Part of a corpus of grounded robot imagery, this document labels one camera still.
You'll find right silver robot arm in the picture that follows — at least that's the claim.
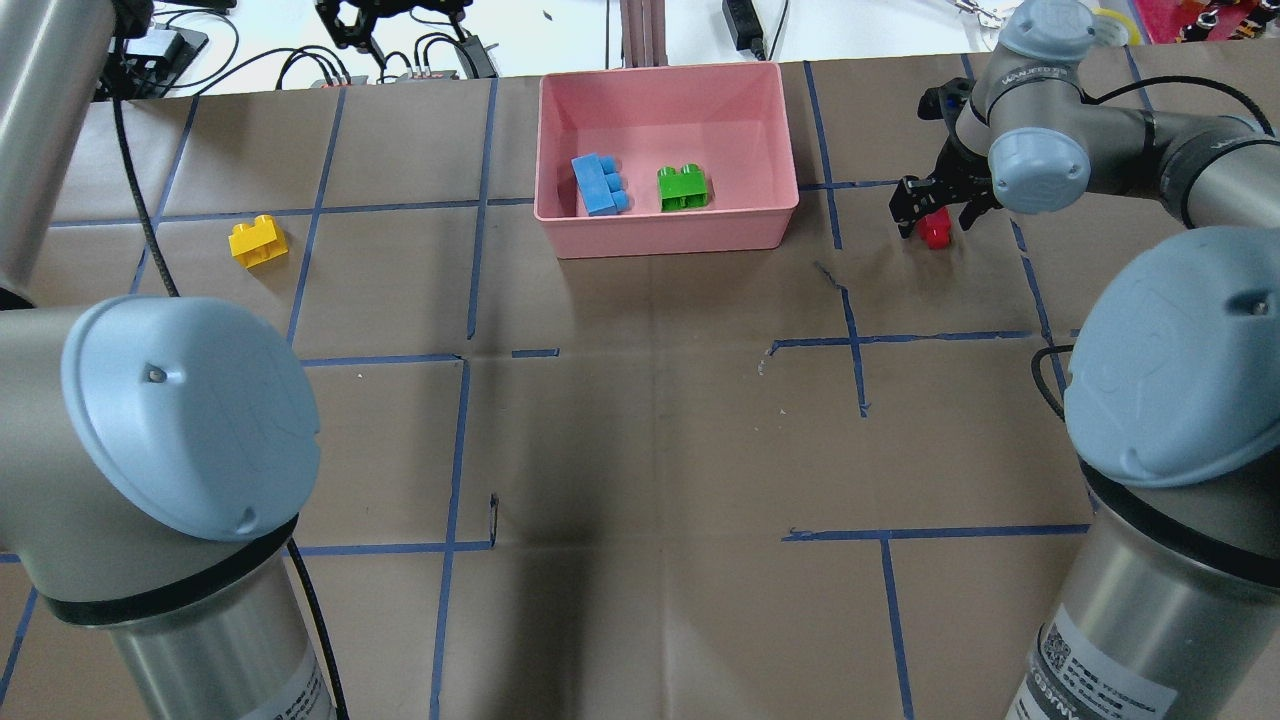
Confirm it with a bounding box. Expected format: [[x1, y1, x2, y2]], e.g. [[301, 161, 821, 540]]
[[890, 1, 1279, 719]]

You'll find aluminium frame post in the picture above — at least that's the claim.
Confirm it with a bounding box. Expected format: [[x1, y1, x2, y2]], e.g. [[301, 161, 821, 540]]
[[618, 0, 669, 68]]

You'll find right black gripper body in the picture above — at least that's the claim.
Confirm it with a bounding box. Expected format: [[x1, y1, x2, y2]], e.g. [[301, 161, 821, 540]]
[[915, 140, 1001, 206]]

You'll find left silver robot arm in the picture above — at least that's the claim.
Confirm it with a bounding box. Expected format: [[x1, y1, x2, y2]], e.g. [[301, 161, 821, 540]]
[[3, 1, 351, 719]]

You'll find red tray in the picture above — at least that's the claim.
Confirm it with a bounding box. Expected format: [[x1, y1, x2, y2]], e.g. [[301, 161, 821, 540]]
[[1130, 0, 1280, 46]]

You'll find pink plastic box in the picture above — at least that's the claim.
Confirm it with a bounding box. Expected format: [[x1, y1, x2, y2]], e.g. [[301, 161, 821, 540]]
[[532, 61, 799, 259]]

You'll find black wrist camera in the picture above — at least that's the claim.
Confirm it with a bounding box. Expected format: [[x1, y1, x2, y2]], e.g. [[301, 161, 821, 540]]
[[916, 77, 973, 127]]

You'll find green toy block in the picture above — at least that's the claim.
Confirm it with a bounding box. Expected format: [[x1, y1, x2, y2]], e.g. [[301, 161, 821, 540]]
[[655, 163, 710, 213]]

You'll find yellow toy block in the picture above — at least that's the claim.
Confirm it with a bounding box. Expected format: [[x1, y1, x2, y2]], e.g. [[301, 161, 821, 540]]
[[228, 214, 289, 269]]

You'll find blue toy block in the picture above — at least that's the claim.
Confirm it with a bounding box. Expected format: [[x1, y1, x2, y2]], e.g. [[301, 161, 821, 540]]
[[571, 152, 631, 217]]

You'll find red toy block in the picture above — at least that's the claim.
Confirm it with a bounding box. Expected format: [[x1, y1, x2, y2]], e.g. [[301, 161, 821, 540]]
[[916, 208, 952, 250]]

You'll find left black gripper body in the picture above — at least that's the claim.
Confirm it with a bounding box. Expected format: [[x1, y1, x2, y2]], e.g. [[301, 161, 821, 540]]
[[316, 1, 471, 31]]

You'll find black power adapter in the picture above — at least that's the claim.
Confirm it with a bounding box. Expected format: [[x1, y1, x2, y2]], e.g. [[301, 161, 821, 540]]
[[721, 0, 765, 59]]

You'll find yellow tape roll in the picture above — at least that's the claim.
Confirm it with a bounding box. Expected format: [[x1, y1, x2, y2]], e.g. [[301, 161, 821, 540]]
[[1093, 6, 1143, 47]]

